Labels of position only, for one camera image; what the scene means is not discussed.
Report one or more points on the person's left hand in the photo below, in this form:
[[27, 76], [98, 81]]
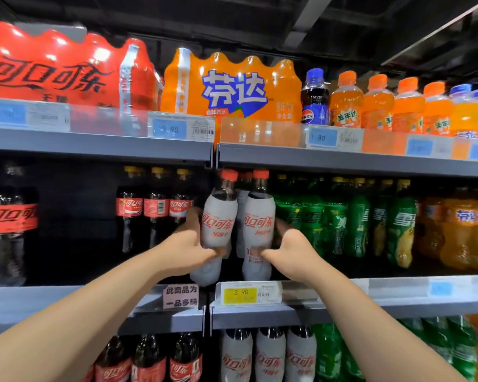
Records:
[[187, 250]]

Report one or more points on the person's right hand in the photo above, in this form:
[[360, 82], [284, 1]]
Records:
[[299, 258]]

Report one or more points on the white bottle red cap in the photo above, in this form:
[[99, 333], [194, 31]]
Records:
[[259, 222], [217, 218]]

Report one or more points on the row of dark green bottles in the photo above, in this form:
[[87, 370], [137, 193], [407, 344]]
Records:
[[291, 211]]

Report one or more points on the row of dark cola bottles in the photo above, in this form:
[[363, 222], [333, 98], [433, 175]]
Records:
[[155, 204], [8, 218], [147, 362]]

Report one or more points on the white cola bottle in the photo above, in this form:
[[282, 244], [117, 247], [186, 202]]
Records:
[[300, 358], [269, 358], [237, 358]]

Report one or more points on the yellow cap Sprite tea bottles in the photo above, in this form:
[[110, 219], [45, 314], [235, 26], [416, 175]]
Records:
[[402, 222]]

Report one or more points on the grey store shelving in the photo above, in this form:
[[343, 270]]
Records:
[[88, 145]]

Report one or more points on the large cola bottle blue cap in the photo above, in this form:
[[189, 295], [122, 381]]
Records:
[[315, 111]]

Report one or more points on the row of green soda bottles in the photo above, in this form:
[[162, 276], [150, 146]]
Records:
[[438, 338]]

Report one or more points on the orange Fanta multipack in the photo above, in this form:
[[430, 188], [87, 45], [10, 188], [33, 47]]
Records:
[[231, 91]]

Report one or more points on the red cola multipack large script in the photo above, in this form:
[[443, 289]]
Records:
[[56, 71]]

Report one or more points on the person's left forearm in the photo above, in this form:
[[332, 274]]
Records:
[[72, 338]]

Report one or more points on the person's right forearm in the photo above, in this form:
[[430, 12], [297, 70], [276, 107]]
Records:
[[382, 338]]

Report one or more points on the row of shelf price tags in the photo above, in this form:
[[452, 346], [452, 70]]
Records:
[[171, 127], [239, 295]]

